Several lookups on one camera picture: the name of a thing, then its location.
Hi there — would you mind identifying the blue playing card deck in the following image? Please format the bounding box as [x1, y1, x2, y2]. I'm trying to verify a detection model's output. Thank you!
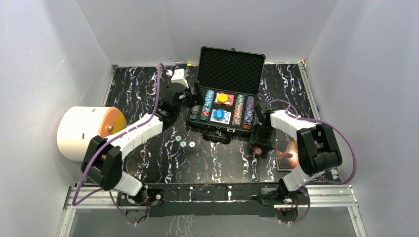
[210, 109, 231, 124]

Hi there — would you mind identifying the green and orange chip row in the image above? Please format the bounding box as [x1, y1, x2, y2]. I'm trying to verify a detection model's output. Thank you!
[232, 95, 245, 126]

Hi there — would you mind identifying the yellow round button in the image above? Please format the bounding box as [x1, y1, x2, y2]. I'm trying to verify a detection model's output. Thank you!
[217, 93, 229, 103]

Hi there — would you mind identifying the light blue chip stack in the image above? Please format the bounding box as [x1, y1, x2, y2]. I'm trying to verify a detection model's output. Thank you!
[203, 90, 215, 108]

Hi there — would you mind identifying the red 5 chip single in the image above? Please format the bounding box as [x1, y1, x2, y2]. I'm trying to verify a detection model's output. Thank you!
[253, 146, 263, 156]

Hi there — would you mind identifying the dark hardcover book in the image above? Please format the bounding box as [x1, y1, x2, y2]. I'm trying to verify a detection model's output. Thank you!
[275, 141, 299, 171]

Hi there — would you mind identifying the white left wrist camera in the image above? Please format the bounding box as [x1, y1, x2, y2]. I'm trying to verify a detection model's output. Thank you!
[166, 69, 189, 88]

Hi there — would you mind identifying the red playing card deck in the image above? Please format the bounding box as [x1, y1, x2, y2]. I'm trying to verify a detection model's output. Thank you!
[214, 92, 235, 106]

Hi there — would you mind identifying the red and green chip stack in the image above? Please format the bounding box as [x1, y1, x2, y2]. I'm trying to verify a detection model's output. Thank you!
[200, 107, 210, 121]

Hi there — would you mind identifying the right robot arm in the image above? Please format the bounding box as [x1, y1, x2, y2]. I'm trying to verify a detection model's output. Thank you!
[251, 102, 342, 204]

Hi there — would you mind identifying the purple and blue chip row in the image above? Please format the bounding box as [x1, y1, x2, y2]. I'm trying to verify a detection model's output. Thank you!
[243, 97, 254, 129]

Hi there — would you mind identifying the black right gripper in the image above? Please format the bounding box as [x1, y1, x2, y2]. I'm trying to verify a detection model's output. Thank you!
[250, 123, 278, 153]

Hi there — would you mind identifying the black poker chip case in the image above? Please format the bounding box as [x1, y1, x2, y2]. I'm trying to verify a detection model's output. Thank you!
[186, 46, 266, 144]

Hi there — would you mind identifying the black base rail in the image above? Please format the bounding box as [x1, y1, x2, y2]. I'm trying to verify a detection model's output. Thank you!
[116, 183, 312, 223]

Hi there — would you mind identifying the green-yellow chip stack row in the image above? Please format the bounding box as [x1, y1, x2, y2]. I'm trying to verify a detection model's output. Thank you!
[189, 106, 201, 120]

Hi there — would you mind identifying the blue small blind button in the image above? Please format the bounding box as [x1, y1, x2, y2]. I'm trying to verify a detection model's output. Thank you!
[213, 109, 226, 119]

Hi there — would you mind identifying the white cylinder with orange lid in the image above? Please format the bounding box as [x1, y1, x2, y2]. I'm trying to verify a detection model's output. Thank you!
[57, 106, 126, 162]

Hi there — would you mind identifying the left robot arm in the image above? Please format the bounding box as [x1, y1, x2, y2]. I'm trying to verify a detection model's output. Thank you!
[80, 82, 205, 205]

